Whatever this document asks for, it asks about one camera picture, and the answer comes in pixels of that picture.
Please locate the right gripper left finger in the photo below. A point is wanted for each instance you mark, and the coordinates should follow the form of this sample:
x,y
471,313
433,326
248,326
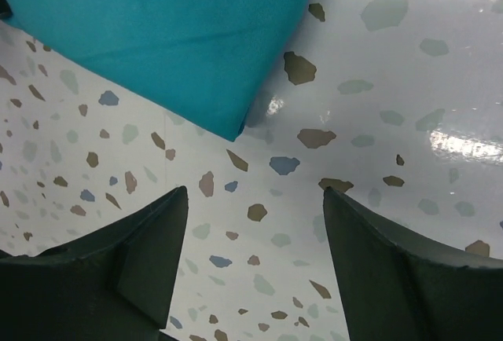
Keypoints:
x,y
115,283

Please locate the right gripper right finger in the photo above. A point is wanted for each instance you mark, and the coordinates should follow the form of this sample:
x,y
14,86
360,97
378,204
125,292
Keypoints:
x,y
396,284

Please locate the teal t-shirt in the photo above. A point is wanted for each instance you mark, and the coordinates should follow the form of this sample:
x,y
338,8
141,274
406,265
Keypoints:
x,y
204,60

